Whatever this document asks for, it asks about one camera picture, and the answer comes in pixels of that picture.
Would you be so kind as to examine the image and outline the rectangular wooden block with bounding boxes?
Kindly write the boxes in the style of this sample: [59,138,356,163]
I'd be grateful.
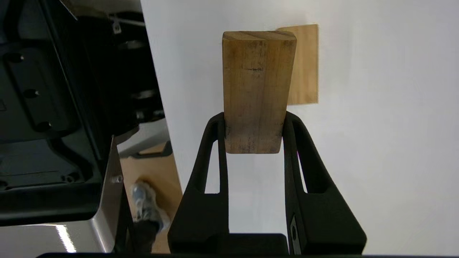
[222,31,297,154]

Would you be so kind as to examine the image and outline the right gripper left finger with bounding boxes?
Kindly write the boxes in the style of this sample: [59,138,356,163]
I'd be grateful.
[168,112,230,255]

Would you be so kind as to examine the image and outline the black robot chassis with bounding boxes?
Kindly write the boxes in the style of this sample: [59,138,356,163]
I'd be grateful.
[72,0,173,159]

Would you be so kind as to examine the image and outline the black silver robot torso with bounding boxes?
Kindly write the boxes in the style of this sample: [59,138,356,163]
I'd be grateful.
[0,0,124,258]

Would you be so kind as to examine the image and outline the grey blue sneaker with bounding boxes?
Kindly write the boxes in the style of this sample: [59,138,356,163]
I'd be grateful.
[132,181,170,233]

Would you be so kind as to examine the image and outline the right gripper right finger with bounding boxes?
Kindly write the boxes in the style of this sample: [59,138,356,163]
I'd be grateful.
[283,111,367,255]

